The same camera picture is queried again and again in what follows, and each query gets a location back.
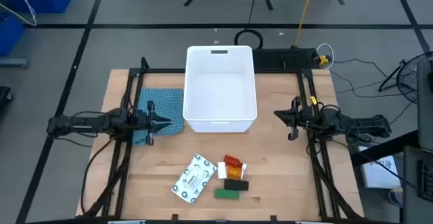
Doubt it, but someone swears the black floor cable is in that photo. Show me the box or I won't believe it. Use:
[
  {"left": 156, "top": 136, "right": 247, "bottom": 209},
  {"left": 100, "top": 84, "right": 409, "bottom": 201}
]
[{"left": 329, "top": 57, "right": 417, "bottom": 99}]

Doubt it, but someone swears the green rectangular block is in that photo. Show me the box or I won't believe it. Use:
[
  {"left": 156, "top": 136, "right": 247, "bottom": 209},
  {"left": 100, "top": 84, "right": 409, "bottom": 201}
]
[{"left": 214, "top": 188, "right": 240, "bottom": 200}]

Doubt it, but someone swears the black caster foot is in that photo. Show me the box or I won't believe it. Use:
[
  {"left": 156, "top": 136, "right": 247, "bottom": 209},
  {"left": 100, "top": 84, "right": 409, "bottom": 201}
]
[{"left": 0, "top": 85, "right": 14, "bottom": 107}]

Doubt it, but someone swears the black perforated box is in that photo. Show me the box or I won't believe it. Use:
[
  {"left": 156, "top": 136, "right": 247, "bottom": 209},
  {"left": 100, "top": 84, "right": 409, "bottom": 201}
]
[{"left": 252, "top": 47, "right": 322, "bottom": 71}]

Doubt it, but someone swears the white printed gauze packet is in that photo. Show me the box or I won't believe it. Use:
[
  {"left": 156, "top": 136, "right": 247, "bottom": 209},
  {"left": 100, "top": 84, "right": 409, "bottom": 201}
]
[{"left": 170, "top": 153, "right": 218, "bottom": 204}]

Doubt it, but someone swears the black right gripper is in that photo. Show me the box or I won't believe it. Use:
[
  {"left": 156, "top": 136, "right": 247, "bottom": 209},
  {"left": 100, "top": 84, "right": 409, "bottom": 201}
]
[{"left": 273, "top": 95, "right": 314, "bottom": 141}]

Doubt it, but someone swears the grey metal bar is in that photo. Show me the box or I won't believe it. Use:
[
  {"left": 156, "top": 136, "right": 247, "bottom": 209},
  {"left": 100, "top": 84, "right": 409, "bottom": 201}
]
[{"left": 0, "top": 58, "right": 30, "bottom": 69}]

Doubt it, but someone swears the white wire hanger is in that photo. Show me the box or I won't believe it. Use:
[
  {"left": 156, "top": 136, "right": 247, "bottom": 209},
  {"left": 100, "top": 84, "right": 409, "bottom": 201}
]
[{"left": 0, "top": 0, "right": 38, "bottom": 27}]

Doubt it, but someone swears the yellow extension cable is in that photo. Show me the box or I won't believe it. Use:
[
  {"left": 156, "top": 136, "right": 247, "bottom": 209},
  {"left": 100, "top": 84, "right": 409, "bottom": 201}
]
[{"left": 293, "top": 0, "right": 319, "bottom": 48}]

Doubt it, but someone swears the white printed paper box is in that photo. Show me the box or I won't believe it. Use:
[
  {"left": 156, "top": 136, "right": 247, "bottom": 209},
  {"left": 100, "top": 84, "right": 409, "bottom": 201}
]
[{"left": 357, "top": 145, "right": 403, "bottom": 189}]

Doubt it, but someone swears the coiled black cable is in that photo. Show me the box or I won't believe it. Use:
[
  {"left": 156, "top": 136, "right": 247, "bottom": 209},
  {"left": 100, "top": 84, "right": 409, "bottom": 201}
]
[{"left": 233, "top": 28, "right": 265, "bottom": 50}]

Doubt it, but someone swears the black metal table frame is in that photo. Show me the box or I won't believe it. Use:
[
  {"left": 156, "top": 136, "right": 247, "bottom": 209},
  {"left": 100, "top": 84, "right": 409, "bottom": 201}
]
[{"left": 80, "top": 56, "right": 365, "bottom": 221}]

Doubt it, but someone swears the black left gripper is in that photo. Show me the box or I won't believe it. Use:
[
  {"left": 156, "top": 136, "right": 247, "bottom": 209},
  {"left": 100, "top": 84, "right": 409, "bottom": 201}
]
[{"left": 136, "top": 100, "right": 173, "bottom": 146}]

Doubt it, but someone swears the black rectangular block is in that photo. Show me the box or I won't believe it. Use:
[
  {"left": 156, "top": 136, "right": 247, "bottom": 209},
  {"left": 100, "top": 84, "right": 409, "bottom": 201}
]
[{"left": 223, "top": 178, "right": 250, "bottom": 192}]

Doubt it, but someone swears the white cable loop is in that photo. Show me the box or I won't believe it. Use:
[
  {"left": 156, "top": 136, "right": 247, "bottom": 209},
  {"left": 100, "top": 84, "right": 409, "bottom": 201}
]
[{"left": 316, "top": 43, "right": 335, "bottom": 70}]

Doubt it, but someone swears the blue and white shoe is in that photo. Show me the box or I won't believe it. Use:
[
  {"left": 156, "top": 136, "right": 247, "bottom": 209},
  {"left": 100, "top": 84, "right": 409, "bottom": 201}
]
[{"left": 388, "top": 187, "right": 405, "bottom": 208}]

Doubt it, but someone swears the orange block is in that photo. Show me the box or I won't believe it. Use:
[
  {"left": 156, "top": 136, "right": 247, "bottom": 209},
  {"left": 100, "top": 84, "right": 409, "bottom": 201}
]
[{"left": 226, "top": 165, "right": 245, "bottom": 180}]

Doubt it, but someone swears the dark amber pill bottle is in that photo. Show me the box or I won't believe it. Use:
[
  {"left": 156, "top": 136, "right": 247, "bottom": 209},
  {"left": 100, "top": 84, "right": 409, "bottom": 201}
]
[{"left": 223, "top": 154, "right": 248, "bottom": 170}]

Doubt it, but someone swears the black floor fan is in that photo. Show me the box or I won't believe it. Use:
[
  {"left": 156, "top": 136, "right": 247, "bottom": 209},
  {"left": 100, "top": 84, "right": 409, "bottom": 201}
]
[{"left": 378, "top": 50, "right": 433, "bottom": 105}]

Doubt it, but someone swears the teal patterned cloth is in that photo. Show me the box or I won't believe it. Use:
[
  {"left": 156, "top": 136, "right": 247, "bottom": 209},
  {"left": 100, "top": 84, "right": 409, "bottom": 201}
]
[{"left": 131, "top": 87, "right": 185, "bottom": 147}]

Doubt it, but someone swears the white plastic bin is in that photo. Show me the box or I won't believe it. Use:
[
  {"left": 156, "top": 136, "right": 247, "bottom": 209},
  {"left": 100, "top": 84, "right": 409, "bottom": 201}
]
[{"left": 182, "top": 45, "right": 258, "bottom": 134}]

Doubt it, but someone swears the small white bottle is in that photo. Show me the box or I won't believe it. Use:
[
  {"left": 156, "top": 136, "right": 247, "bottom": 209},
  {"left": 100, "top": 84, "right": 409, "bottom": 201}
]
[{"left": 216, "top": 161, "right": 227, "bottom": 180}]

